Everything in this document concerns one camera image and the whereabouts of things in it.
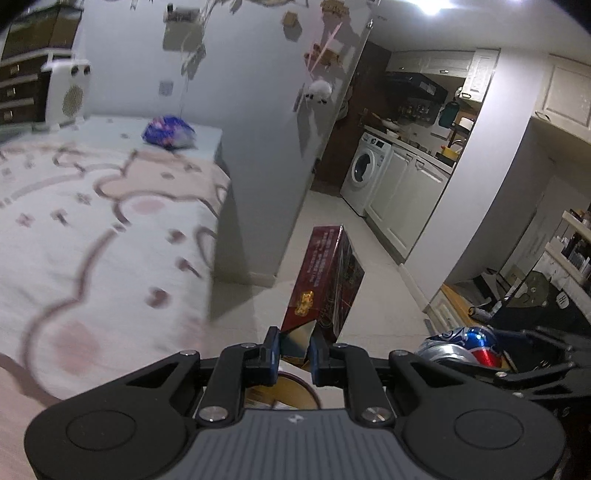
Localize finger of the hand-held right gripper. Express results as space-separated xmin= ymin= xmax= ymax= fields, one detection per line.
xmin=492 ymin=361 xmax=575 ymax=398
xmin=485 ymin=326 xmax=578 ymax=352

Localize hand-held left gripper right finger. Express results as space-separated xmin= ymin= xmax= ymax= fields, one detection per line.
xmin=308 ymin=331 xmax=481 ymax=425

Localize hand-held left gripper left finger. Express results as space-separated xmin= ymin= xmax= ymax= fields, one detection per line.
xmin=111 ymin=326 xmax=281 ymax=425

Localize yellow trash bin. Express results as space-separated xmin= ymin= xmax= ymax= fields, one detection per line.
xmin=244 ymin=369 xmax=321 ymax=411

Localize blue drink can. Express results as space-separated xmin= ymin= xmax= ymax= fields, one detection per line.
xmin=414 ymin=325 xmax=512 ymax=371

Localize red printed box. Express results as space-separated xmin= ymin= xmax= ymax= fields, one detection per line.
xmin=279 ymin=224 xmax=366 ymax=370

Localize low wooden top cabinet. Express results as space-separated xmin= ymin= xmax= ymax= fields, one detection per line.
xmin=426 ymin=281 xmax=491 ymax=334

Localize shelf with bottles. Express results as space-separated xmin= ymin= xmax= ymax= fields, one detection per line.
xmin=545 ymin=208 xmax=591 ymax=283

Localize white lower kitchen cabinets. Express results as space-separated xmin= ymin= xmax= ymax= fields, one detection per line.
xmin=365 ymin=144 xmax=456 ymax=260

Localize white kitchen cabinets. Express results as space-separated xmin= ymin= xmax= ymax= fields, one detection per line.
xmin=365 ymin=144 xmax=456 ymax=260
xmin=388 ymin=47 xmax=502 ymax=103

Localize white washing machine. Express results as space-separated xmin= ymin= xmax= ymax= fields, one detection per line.
xmin=340 ymin=132 xmax=393 ymax=216

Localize pink printed blanket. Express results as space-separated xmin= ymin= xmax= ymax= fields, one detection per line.
xmin=0 ymin=141 xmax=232 ymax=403

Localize brown door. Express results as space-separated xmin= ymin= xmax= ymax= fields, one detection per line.
xmin=311 ymin=39 xmax=394 ymax=197

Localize teal cutting board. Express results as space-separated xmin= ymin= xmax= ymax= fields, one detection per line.
xmin=438 ymin=102 xmax=461 ymax=128

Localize white wardrobe cabinet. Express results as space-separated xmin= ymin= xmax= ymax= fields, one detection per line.
xmin=530 ymin=52 xmax=591 ymax=140

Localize purple snack packet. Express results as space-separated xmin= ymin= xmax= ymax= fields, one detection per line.
xmin=141 ymin=115 xmax=197 ymax=151

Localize hanging bags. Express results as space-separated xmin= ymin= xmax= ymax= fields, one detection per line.
xmin=338 ymin=85 xmax=354 ymax=121

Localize white plush sheep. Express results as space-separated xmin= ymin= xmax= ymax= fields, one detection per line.
xmin=302 ymin=79 xmax=334 ymax=106

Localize dark range hood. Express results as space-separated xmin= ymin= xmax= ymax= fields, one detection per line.
xmin=385 ymin=71 xmax=449 ymax=105

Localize light blue bed sheet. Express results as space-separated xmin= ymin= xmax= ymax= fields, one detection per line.
xmin=0 ymin=114 xmax=224 ymax=163

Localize white upper kitchen cabinets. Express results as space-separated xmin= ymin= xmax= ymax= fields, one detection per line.
xmin=388 ymin=47 xmax=502 ymax=103

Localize white fan heater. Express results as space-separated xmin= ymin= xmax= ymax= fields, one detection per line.
xmin=34 ymin=60 xmax=92 ymax=133

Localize round ceiling light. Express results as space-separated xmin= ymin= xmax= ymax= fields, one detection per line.
xmin=414 ymin=0 xmax=463 ymax=15

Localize dark drawer chest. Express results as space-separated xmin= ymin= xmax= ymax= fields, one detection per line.
xmin=0 ymin=48 xmax=75 ymax=126

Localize glass fish tank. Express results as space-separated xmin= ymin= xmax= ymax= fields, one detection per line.
xmin=2 ymin=0 xmax=85 ymax=62

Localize small wall shelf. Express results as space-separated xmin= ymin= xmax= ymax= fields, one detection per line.
xmin=164 ymin=4 xmax=205 ymax=25

